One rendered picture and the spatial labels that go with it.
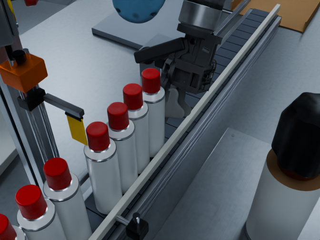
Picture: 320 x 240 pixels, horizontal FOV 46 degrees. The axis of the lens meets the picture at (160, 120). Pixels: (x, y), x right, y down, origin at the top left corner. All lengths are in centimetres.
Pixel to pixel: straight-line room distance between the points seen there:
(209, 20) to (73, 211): 40
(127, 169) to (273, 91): 53
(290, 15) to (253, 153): 71
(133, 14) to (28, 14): 88
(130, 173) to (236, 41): 60
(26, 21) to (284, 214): 108
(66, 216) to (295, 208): 33
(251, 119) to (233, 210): 31
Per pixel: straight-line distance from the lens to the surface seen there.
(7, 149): 90
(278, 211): 59
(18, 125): 65
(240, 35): 117
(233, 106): 99
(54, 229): 55
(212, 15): 71
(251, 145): 83
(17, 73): 51
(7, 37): 38
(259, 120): 96
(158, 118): 70
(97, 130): 56
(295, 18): 140
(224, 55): 107
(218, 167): 78
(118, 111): 59
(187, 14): 71
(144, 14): 58
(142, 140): 68
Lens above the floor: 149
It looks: 45 degrees down
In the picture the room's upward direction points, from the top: straight up
